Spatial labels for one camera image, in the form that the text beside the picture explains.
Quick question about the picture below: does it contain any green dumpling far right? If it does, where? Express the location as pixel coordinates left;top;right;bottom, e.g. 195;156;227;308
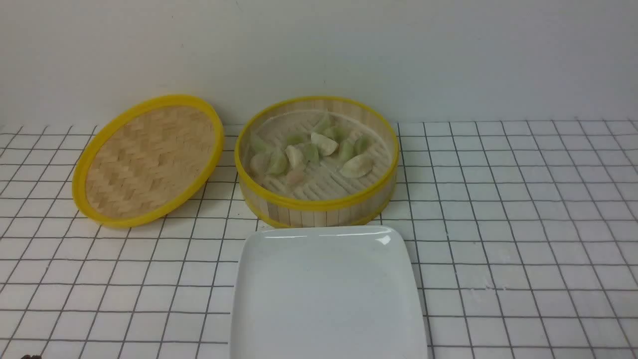
354;135;371;156

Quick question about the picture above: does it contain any green dumpling upper left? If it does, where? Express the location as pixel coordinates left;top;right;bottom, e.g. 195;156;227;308
285;132;309;146

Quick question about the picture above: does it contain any white square ceramic plate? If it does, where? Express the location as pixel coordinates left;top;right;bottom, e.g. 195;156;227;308
229;225;429;359

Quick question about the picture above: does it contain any green dumpling back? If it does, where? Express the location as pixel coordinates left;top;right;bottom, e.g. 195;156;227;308
313;112;333;134

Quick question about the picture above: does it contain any pale dumpling far left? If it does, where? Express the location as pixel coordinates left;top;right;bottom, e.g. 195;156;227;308
249;152;270;177

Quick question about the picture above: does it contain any green dumpling middle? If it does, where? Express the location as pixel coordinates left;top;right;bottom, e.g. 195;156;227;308
303;143;320;165

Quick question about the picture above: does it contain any yellow rimmed bamboo steamer basket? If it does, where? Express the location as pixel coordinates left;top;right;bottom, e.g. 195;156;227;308
234;96;400;227

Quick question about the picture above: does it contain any large white dumpling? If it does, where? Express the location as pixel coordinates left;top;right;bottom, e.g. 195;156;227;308
339;153;374;179

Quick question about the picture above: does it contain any white dumpling middle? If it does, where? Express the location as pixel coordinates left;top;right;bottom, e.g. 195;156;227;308
285;145;305;170

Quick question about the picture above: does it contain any yellow rimmed bamboo steamer lid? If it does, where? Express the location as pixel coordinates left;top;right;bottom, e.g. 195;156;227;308
71;95;225;227

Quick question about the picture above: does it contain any pink shrimp dumpling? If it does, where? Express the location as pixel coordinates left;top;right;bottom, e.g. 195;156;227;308
285;167;306;186

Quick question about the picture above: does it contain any green dumpling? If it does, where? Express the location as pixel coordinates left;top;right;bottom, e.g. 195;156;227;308
354;135;371;156
337;140;355;163
303;143;320;165
285;132;309;146
313;112;333;134
266;150;289;177

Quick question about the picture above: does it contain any green dumpling left front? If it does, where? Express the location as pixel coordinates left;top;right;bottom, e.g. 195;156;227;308
266;150;289;177

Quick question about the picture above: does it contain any white dumpling centre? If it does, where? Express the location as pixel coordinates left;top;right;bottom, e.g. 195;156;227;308
310;132;339;157

